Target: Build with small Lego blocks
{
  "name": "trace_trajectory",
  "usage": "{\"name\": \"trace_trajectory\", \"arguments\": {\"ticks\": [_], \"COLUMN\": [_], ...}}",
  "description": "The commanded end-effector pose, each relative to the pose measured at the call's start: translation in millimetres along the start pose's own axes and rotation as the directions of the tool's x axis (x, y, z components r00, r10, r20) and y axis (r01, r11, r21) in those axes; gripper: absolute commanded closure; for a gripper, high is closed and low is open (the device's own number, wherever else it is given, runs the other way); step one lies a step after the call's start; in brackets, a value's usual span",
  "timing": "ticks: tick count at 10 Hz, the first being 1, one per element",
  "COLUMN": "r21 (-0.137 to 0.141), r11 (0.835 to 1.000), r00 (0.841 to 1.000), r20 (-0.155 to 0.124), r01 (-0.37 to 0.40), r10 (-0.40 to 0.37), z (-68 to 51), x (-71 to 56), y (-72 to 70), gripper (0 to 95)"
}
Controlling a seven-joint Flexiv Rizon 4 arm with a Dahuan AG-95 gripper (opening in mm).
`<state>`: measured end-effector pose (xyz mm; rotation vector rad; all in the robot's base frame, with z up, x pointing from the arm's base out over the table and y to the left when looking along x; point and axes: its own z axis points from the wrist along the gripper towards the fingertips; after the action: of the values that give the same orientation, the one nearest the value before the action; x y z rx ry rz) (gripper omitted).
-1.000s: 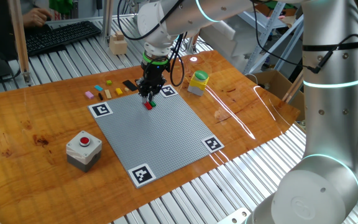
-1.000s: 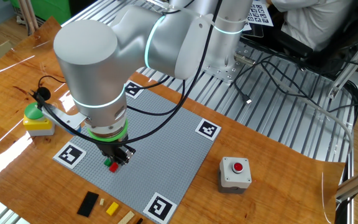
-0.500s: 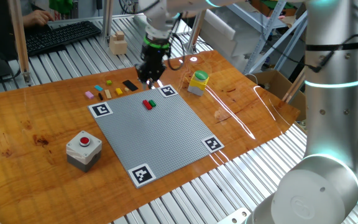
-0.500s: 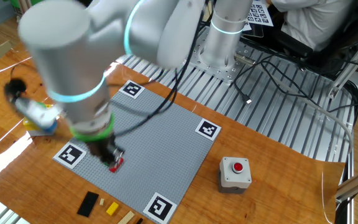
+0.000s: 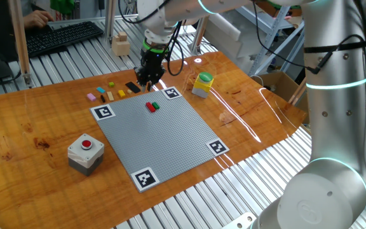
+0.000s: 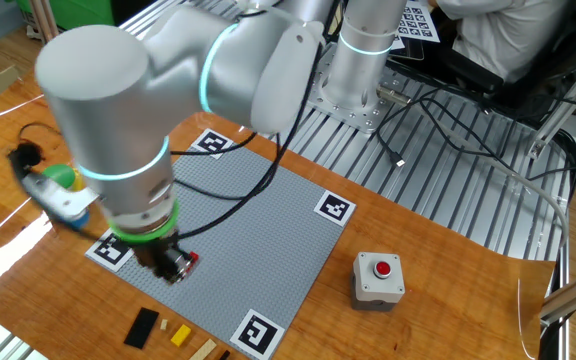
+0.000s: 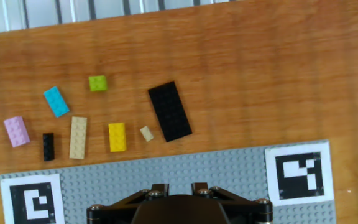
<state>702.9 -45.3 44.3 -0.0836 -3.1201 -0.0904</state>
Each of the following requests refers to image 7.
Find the grey Lego baseplate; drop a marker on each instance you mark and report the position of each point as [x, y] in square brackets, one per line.
[166, 171]

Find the orange wooden board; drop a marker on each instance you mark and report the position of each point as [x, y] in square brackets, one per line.
[259, 77]

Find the long tan Lego brick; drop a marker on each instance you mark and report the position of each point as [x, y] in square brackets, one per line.
[78, 137]

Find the pink Lego brick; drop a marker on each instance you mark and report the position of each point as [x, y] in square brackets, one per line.
[16, 131]

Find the tiny tan Lego piece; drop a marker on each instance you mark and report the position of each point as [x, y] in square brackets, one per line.
[146, 133]

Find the lime Lego brick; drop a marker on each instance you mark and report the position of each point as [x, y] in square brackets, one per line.
[98, 83]

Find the cyan Lego brick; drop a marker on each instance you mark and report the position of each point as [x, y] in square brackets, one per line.
[56, 101]

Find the narrow black Lego brick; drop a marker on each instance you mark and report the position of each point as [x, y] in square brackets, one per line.
[48, 147]

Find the wide black Lego plate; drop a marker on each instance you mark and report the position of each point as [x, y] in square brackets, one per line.
[170, 111]

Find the yellow Lego brick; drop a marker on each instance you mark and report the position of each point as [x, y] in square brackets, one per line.
[117, 137]

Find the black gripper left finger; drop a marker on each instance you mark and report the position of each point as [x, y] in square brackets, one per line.
[158, 189]

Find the paper fiducial marker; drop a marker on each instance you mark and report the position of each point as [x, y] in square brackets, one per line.
[14, 202]
[291, 186]

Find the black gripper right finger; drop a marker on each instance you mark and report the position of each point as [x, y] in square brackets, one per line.
[201, 188]

